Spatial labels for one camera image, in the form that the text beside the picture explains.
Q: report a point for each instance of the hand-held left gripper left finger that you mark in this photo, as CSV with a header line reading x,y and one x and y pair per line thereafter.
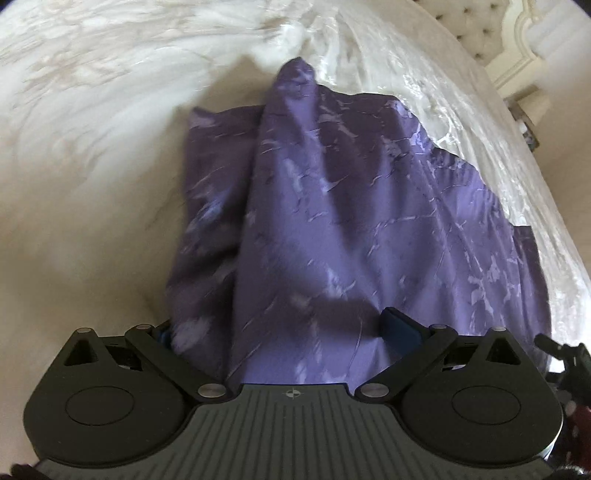
x,y
152,346

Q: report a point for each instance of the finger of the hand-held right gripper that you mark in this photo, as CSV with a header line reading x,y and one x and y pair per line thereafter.
x,y
549,346

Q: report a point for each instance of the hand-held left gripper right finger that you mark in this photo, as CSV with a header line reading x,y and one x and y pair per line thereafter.
x,y
397,330

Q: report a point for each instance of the purple patterned hoodie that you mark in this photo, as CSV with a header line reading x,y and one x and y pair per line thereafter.
x,y
323,207

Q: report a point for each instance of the dark red dotted clothing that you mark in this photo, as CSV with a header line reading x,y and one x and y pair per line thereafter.
x,y
579,424

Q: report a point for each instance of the cream floral bedspread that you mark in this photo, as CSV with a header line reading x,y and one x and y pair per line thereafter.
x,y
92,138

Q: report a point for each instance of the cream tufted headboard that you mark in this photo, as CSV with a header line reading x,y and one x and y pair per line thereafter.
x,y
466,27

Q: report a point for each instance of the dark picture frame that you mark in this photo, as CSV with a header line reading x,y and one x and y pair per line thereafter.
x,y
532,140

